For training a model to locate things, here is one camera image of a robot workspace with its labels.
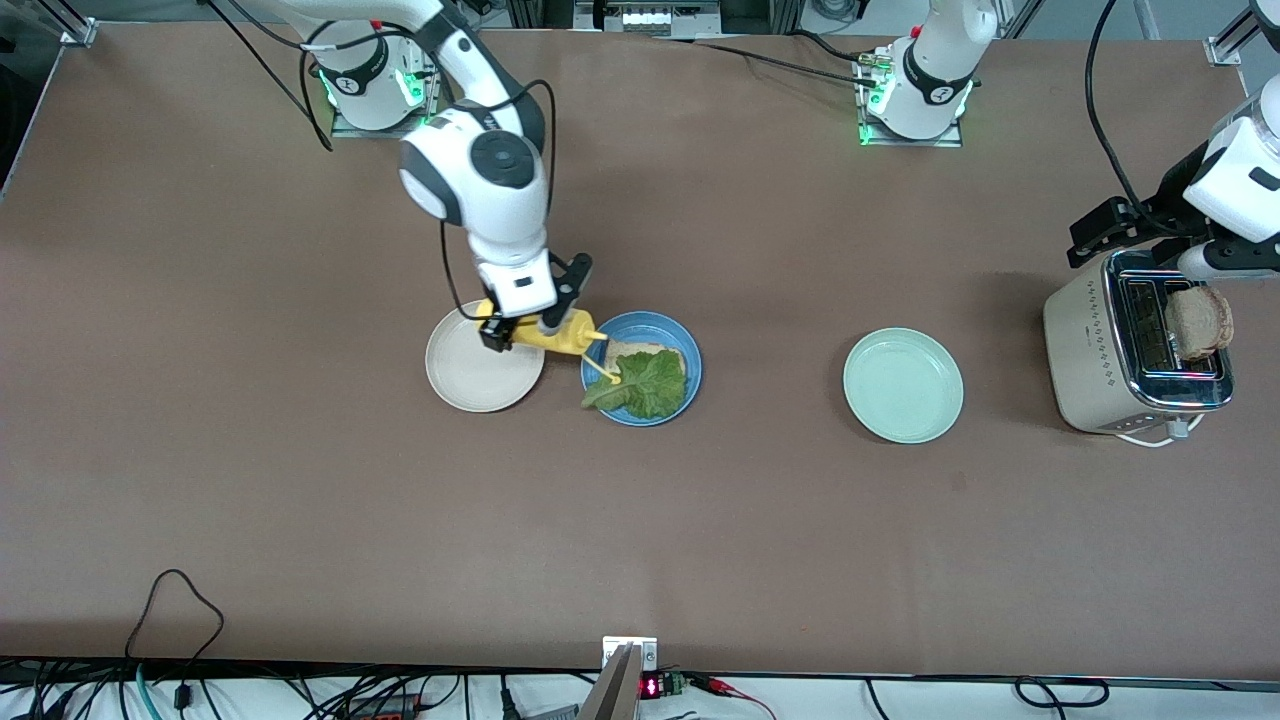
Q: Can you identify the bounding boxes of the red clip lead wires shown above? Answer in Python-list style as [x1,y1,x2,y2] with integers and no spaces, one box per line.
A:
[690,675,777,719]

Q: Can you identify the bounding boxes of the brown bread slice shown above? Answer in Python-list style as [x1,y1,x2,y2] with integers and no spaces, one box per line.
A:
[1164,285,1236,362]
[603,339,687,387]

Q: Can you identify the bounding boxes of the thin black looped cable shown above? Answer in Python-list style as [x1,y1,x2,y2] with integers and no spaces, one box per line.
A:
[124,568,227,691]

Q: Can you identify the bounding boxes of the black coiled floor cable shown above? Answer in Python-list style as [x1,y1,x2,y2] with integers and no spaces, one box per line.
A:
[1013,676,1111,709]

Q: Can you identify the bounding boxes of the yellow mustard squeeze bottle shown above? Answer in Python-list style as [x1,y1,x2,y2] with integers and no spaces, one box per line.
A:
[474,298,623,387]

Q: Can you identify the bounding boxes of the long black base cable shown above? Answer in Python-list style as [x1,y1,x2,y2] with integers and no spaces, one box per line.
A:
[650,35,881,87]

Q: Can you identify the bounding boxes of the grey metal camera bracket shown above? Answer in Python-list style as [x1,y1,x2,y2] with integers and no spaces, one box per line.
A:
[578,635,660,720]

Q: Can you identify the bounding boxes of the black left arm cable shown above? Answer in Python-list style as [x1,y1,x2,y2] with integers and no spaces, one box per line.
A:
[1084,0,1167,233]

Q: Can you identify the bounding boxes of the metal equipment rack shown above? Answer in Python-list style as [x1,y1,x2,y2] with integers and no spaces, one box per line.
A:
[505,0,801,37]

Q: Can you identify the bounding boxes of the black red power strip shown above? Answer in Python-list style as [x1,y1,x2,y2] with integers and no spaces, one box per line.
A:
[345,695,421,720]

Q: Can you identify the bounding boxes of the aluminium frame profile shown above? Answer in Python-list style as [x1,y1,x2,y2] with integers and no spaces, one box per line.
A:
[1204,0,1263,68]

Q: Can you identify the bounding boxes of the blue round plate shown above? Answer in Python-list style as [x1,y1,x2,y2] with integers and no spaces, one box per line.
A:
[581,311,703,428]

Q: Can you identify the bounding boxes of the green lettuce leaf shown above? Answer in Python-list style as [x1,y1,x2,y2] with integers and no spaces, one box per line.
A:
[581,348,690,421]

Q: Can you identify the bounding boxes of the small aluminium corner bracket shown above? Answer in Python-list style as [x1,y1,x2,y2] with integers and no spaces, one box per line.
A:
[35,0,99,49]

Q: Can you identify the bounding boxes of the white toaster power cord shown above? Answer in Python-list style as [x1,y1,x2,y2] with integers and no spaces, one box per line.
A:
[1112,415,1198,448]

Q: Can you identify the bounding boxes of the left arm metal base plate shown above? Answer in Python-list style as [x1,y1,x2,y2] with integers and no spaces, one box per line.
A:
[855,48,967,149]

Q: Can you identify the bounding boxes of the short black base cable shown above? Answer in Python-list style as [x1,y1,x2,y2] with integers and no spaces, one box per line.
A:
[790,30,886,65]

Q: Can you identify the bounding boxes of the light green round plate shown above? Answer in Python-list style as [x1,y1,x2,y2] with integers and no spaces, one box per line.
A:
[842,327,965,445]

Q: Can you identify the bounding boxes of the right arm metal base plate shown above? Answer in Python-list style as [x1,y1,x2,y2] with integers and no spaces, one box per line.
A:
[330,30,447,140]

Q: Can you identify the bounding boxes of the beige round plate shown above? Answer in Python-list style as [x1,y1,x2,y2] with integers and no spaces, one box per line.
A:
[425,299,547,414]

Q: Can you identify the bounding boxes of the silver beige toaster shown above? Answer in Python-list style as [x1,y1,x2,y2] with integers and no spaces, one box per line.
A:
[1042,249,1236,436]

